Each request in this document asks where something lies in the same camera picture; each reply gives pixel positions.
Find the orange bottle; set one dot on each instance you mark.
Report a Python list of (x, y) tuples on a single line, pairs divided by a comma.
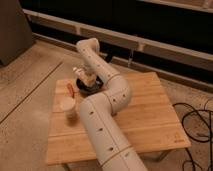
[(70, 89)]

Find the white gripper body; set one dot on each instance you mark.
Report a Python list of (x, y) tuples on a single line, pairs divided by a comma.
[(87, 78)]

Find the wooden table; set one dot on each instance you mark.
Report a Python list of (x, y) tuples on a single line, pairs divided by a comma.
[(149, 122)]

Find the grey cabinet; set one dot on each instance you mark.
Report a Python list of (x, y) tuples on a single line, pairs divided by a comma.
[(15, 33)]

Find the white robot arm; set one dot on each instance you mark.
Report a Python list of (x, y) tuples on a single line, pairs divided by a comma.
[(113, 150)]

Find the white metal shelf frame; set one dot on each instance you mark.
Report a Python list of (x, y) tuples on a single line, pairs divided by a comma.
[(170, 33)]

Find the black ceramic bowl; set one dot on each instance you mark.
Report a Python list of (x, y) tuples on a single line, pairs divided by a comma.
[(89, 90)]

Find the white paper cup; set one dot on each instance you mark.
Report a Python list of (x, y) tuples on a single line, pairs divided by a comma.
[(68, 106)]

